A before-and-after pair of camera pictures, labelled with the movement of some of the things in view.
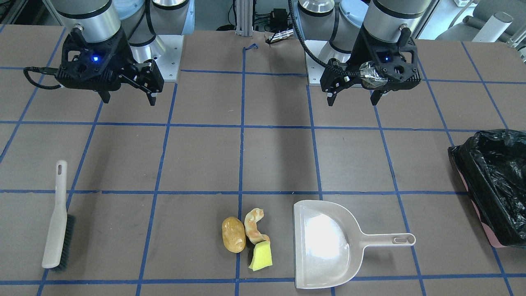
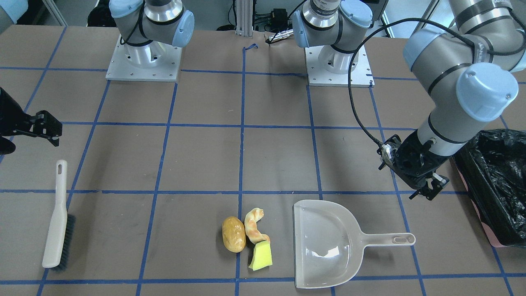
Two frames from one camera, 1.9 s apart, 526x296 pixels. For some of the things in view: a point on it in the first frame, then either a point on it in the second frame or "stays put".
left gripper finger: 375,96 to 414,194
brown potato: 234,234 stays put
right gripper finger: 146,76 to 44,125
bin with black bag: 490,166 stays put
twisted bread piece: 252,216 stays put
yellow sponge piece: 262,257 stays put
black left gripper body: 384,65 to 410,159
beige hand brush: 59,244 stays put
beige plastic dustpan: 328,245 stays put
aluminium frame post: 244,24 stays put
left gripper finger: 337,75 to 438,181
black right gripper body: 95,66 to 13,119
